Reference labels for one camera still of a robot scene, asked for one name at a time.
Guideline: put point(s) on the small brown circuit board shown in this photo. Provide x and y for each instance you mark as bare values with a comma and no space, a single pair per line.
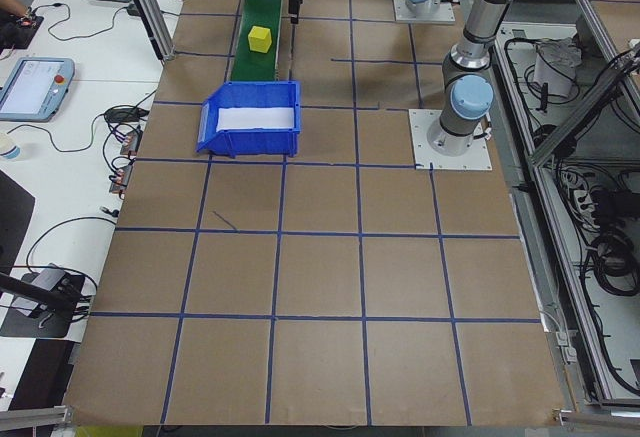
131,142
120,177

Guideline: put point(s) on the aluminium profile bar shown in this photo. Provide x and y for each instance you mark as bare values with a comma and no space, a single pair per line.
595,416
35,414

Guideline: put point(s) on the large black panel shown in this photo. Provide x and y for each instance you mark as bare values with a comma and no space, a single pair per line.
15,217

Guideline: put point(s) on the black power adapter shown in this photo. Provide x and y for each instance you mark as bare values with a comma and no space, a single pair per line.
133,10
122,115

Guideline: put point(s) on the white side table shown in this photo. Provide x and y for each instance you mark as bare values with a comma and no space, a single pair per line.
65,197

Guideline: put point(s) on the blue plastic storage bin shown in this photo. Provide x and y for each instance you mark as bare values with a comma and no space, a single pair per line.
250,146

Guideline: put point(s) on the person forearm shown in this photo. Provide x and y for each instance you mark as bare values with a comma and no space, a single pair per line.
10,3

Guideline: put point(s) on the yellow cube block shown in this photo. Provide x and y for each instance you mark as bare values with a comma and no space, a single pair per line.
260,39

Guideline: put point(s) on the white power strip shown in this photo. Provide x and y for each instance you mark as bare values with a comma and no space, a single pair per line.
582,202

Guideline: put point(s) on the V-shaped metal bar frame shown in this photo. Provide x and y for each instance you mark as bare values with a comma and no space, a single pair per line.
575,117

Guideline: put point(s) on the small grey box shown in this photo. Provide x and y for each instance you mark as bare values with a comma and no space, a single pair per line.
47,277

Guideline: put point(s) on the aluminium profile post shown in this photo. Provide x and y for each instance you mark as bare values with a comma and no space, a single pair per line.
150,12

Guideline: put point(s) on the green conveyor belt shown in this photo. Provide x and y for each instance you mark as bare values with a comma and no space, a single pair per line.
260,67

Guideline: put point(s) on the white paper cup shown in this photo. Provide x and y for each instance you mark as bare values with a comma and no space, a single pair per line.
10,149

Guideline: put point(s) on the black box in frame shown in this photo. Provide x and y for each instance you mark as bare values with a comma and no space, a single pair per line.
615,204

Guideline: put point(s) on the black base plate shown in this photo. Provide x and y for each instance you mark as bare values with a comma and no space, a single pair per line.
50,324

